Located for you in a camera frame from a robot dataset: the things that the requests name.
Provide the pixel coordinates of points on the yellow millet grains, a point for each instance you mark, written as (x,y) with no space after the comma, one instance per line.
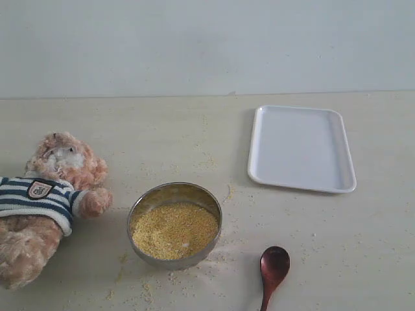
(174,231)

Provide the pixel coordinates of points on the white plastic tray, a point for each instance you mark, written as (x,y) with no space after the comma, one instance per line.
(301,148)

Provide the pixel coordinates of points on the dark red wooden spoon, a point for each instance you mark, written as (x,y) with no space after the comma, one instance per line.
(274,266)

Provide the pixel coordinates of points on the steel bowl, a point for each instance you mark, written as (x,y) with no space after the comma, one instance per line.
(175,192)

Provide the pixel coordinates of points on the tan teddy bear striped sweater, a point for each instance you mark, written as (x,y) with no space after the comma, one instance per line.
(62,181)

